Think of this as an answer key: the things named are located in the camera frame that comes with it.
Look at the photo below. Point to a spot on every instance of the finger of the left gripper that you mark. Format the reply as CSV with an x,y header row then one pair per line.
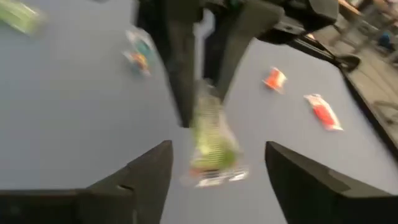
x,y
180,68
245,40

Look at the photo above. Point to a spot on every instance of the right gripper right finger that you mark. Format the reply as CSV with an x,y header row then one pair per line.
x,y
311,199

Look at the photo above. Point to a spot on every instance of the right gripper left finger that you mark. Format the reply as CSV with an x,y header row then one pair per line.
x,y
146,193

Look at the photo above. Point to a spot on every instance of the red gummy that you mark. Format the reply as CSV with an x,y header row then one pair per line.
x,y
275,79
323,113

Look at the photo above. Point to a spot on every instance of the green gummy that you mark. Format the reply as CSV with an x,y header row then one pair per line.
x,y
18,15
214,143

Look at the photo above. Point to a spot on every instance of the teal gummy in clear wrapper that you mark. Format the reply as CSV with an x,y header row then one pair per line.
x,y
141,49

